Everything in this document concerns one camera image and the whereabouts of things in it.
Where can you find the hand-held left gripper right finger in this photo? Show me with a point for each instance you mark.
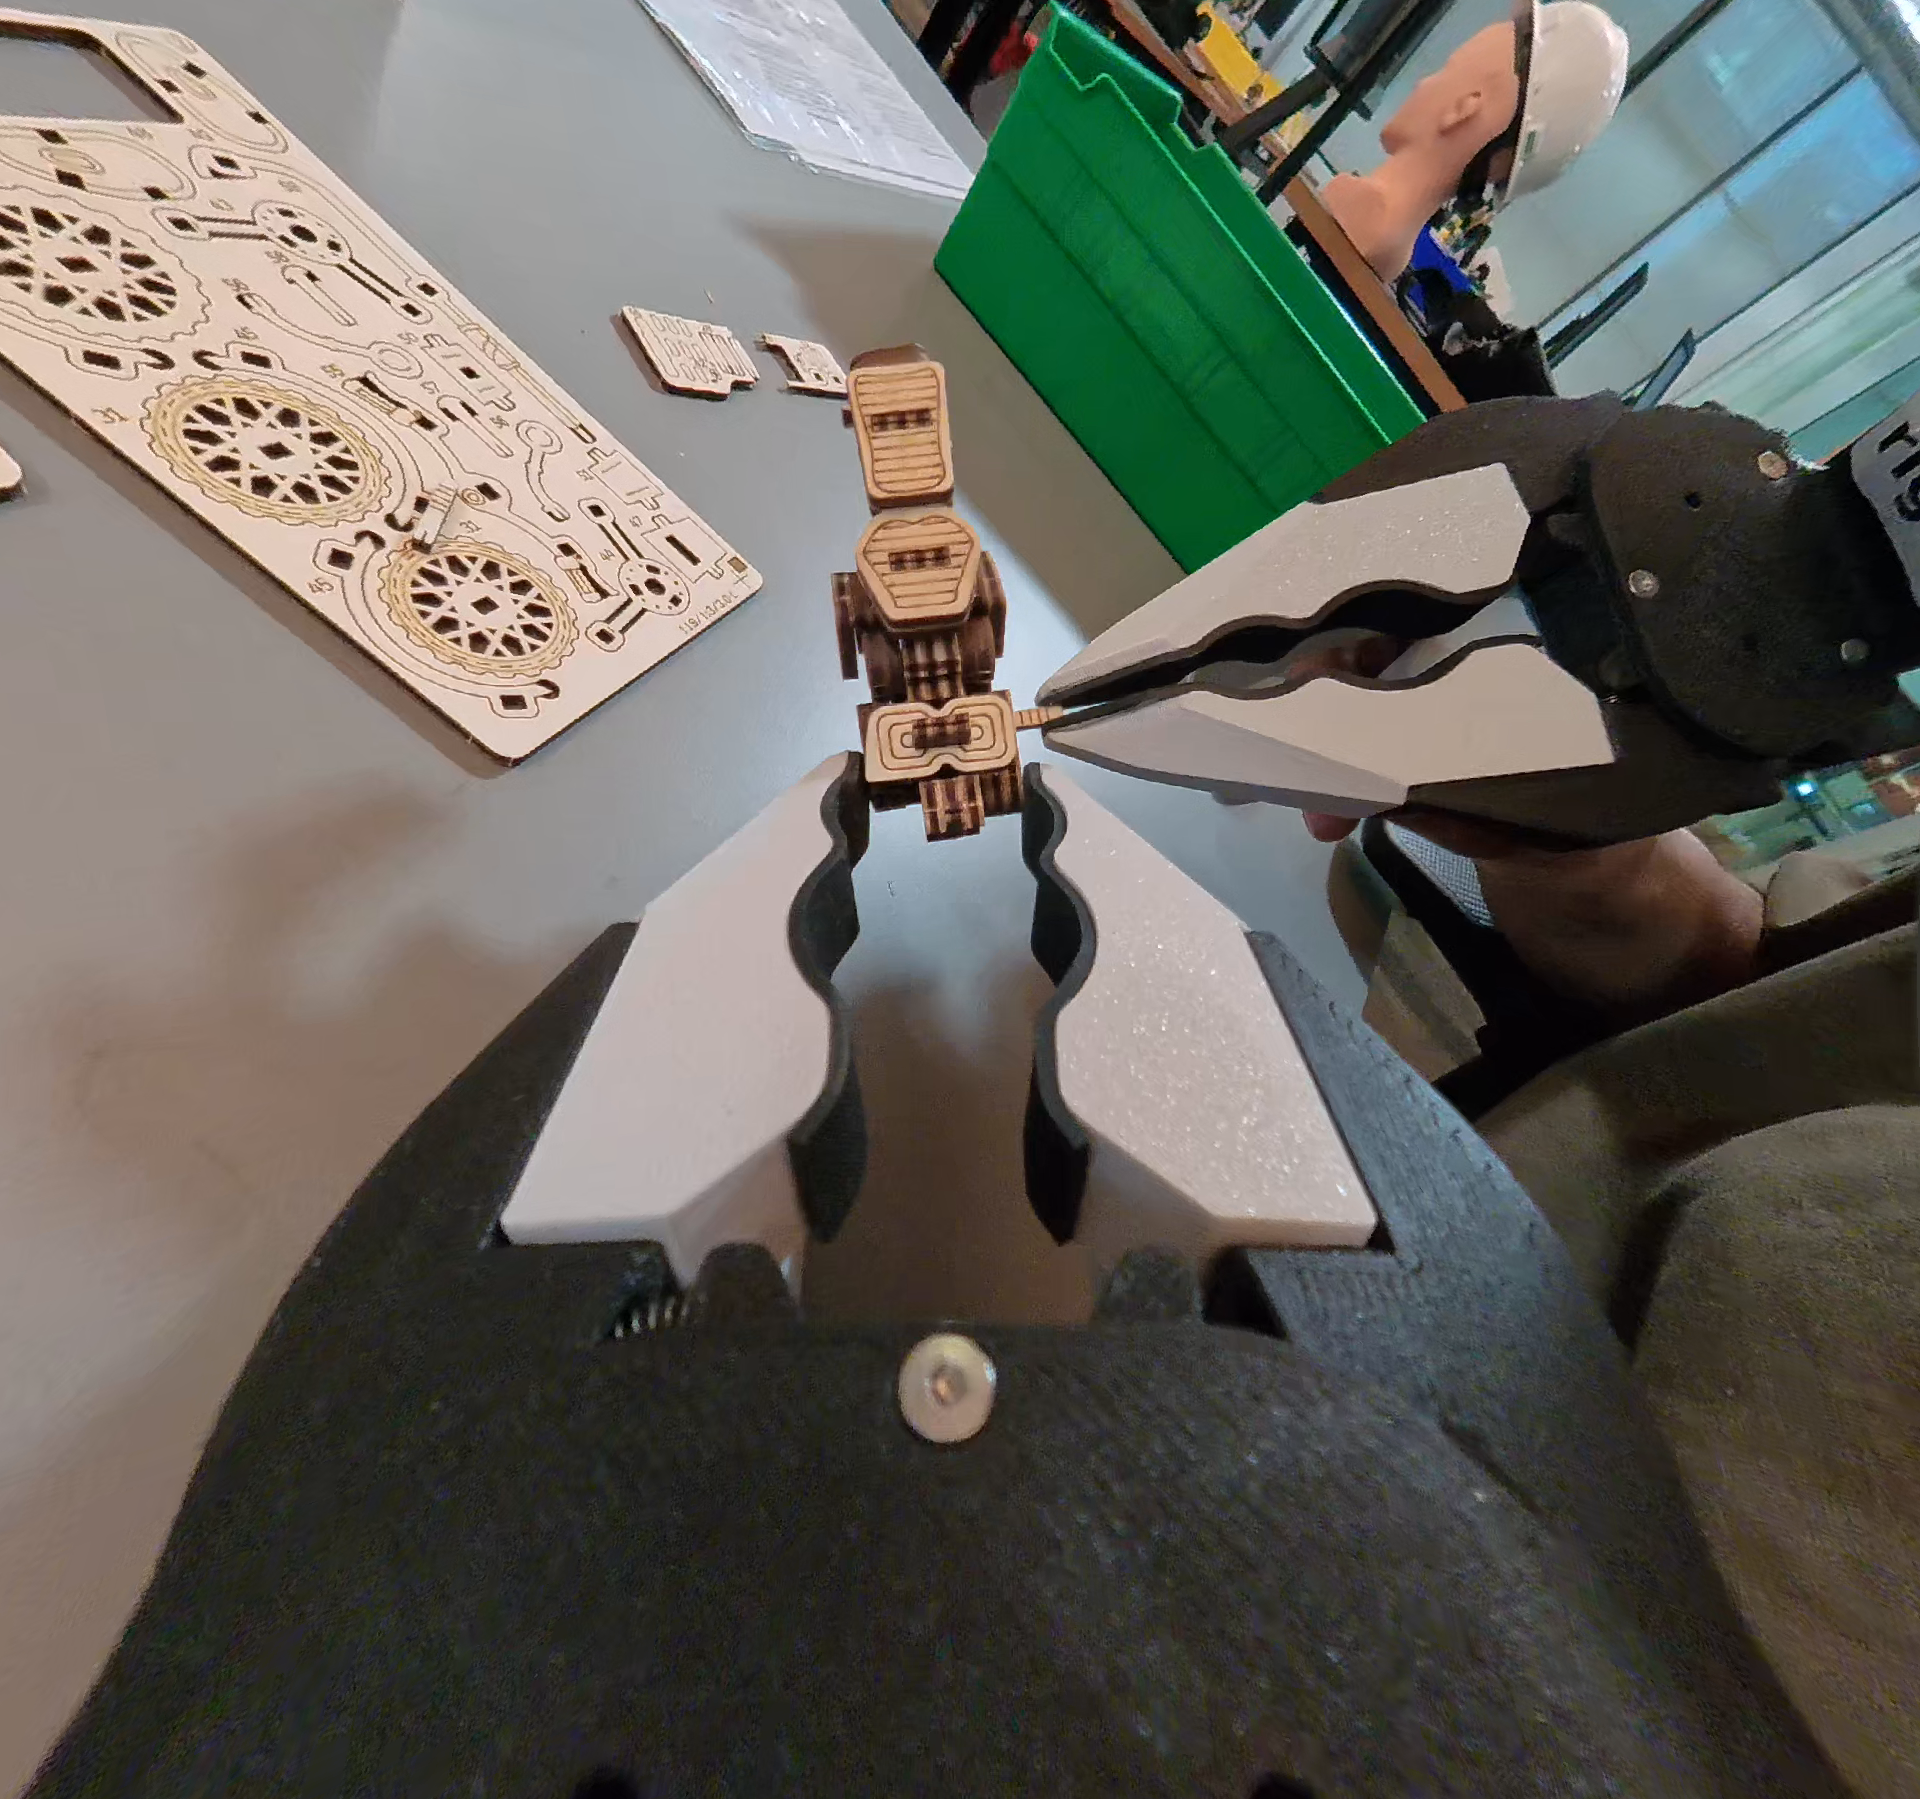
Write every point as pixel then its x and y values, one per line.
pixel 1200 1077

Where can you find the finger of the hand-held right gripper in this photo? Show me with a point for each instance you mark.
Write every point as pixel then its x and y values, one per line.
pixel 1348 743
pixel 1348 538

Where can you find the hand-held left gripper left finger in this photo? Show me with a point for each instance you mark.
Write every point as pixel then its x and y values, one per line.
pixel 675 1066

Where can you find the wooden puzzle model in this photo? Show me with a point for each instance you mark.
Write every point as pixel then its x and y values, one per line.
pixel 914 581

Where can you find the person's right forearm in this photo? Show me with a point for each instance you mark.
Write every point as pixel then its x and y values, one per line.
pixel 1635 932

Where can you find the grey desk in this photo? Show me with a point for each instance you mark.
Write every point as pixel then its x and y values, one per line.
pixel 449 932

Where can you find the person's right hand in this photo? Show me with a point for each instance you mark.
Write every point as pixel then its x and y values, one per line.
pixel 1408 851

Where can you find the long wooden workbench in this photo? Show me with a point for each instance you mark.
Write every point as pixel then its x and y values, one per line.
pixel 1384 307

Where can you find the green plastic bin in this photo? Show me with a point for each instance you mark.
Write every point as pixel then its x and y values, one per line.
pixel 1138 300

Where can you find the wooden puzzle sheet notched corner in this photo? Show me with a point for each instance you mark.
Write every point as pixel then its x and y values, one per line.
pixel 601 662

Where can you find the mannequin head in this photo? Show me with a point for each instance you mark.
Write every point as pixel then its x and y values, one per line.
pixel 1440 137

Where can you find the yellow device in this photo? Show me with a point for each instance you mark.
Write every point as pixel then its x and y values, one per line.
pixel 1244 62

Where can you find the tiny wooden puzzle piece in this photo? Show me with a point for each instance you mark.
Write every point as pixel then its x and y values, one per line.
pixel 810 369

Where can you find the person's olive clothing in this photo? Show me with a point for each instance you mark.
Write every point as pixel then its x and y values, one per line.
pixel 1771 1230

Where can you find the loose wooden stick piece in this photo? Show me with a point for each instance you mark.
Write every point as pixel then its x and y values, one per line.
pixel 437 521

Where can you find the small wooden puzzle piece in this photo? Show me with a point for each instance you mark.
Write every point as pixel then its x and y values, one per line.
pixel 684 348

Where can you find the white instruction sheet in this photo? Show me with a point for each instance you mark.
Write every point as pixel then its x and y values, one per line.
pixel 750 17

